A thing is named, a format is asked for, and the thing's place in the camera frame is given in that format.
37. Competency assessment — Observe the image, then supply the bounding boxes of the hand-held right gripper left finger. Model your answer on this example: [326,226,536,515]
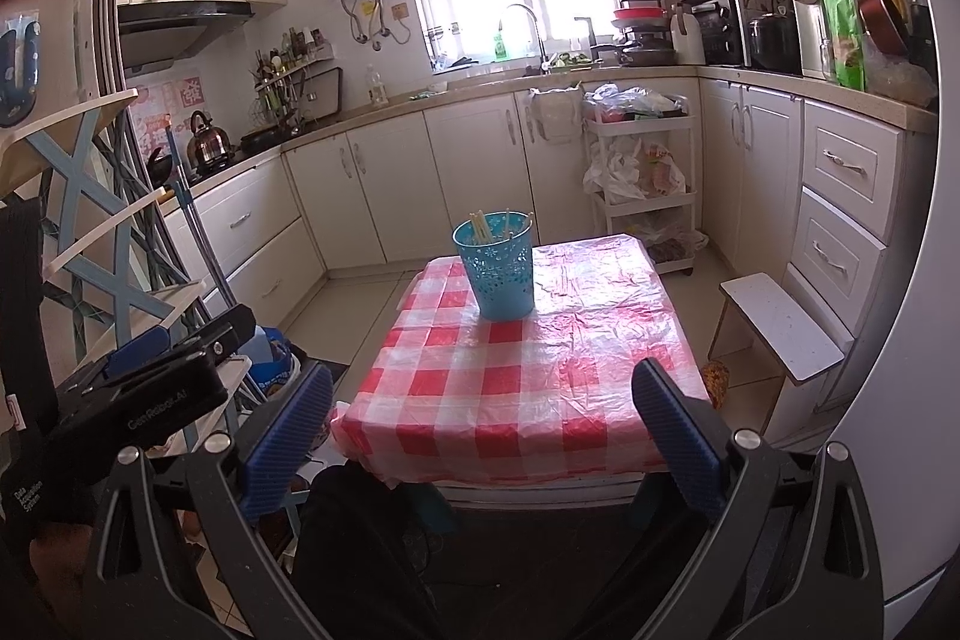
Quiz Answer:
[82,362,335,640]

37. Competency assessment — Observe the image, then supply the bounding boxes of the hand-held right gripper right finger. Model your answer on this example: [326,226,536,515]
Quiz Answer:
[630,356,886,640]

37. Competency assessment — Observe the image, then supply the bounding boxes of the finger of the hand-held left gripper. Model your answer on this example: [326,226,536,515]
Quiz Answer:
[161,304,256,362]
[101,326,181,382]

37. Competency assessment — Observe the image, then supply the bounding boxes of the blue plastic cutout basket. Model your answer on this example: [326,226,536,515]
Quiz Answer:
[451,212,537,322]

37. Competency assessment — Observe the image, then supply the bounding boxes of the group of wooden chopsticks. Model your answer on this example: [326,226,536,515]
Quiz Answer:
[466,206,535,244]

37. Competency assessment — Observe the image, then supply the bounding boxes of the person's left hand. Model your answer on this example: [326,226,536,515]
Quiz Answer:
[30,518,102,611]

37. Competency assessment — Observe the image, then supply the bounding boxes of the blue printed bag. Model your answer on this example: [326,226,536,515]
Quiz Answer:
[244,325,301,393]

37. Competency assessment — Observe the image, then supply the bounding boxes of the brown patterned slipper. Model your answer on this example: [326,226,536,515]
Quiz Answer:
[701,359,730,408]

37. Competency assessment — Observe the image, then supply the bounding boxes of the dark floor mat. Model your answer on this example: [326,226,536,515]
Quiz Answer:
[300,355,350,386]

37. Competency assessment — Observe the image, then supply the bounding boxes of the white small stool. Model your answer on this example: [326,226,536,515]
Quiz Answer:
[709,271,848,431]

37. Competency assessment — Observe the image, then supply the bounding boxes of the steel kettle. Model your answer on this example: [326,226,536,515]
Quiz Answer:
[186,110,233,169]

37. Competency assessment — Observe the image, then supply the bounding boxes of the red white checked tablecloth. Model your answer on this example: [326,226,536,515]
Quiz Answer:
[330,233,713,487]

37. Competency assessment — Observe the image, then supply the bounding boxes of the black wok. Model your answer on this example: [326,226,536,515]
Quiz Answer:
[240,126,301,154]

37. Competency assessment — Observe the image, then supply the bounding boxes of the blue and cream shelf rack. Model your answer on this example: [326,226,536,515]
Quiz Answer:
[0,89,252,401]

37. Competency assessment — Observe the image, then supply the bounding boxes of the black baking tray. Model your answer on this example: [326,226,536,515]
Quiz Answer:
[296,66,344,124]

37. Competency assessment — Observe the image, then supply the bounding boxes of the white plastic bag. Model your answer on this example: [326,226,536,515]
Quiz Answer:
[583,139,687,202]

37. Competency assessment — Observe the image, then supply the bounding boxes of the white rolling cart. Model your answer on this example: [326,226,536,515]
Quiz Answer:
[583,92,698,274]

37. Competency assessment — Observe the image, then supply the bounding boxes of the blue u-shaped hook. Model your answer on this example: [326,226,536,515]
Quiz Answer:
[0,21,42,127]

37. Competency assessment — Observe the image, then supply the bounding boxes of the cream kitchen base cabinets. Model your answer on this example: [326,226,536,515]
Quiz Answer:
[161,66,938,431]

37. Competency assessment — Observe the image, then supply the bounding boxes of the black range hood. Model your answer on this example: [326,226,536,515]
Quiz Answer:
[116,0,256,79]

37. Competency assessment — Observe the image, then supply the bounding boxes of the clear plastic bag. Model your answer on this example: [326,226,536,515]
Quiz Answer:
[585,83,687,124]

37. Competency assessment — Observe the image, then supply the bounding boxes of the white hanging bin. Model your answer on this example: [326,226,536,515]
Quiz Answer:
[529,83,586,142]

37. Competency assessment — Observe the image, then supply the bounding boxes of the white jug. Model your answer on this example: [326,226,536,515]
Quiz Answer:
[670,6,706,65]

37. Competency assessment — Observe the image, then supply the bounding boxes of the chrome faucet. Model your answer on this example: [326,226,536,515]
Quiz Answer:
[504,2,552,75]

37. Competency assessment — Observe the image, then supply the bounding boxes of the black toaster oven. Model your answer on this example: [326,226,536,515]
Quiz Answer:
[694,0,751,65]

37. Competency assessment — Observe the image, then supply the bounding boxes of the black rice cooker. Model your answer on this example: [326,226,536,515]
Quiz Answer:
[748,14,802,73]

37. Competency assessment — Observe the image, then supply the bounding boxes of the stacked pans and dishes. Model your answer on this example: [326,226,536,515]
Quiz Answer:
[611,0,680,67]

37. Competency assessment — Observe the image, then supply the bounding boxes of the white electric kettle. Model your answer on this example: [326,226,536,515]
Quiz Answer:
[786,0,830,80]

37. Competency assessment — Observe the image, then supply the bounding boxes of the green food packet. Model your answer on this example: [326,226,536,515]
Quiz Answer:
[816,0,867,90]

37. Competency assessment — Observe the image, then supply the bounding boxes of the red frying pan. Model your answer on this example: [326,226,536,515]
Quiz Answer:
[855,0,910,60]

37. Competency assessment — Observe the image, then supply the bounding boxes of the blue mop handle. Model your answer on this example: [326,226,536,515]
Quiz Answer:
[165,130,233,311]

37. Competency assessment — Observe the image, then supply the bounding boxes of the red wall poster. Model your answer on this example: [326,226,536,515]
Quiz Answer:
[131,74,207,161]

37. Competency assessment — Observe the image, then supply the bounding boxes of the wall rack with bottles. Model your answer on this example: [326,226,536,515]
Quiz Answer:
[251,29,337,120]

